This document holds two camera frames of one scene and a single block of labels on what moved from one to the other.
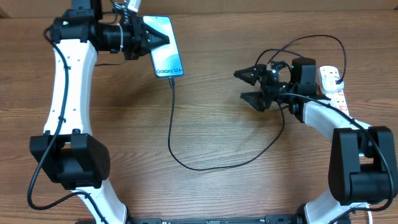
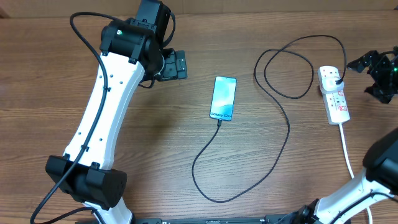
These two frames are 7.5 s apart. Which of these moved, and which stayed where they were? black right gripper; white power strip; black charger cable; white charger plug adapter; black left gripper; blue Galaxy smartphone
Moved: black left gripper; black right gripper; black charger cable; blue Galaxy smartphone
Stayed: white charger plug adapter; white power strip
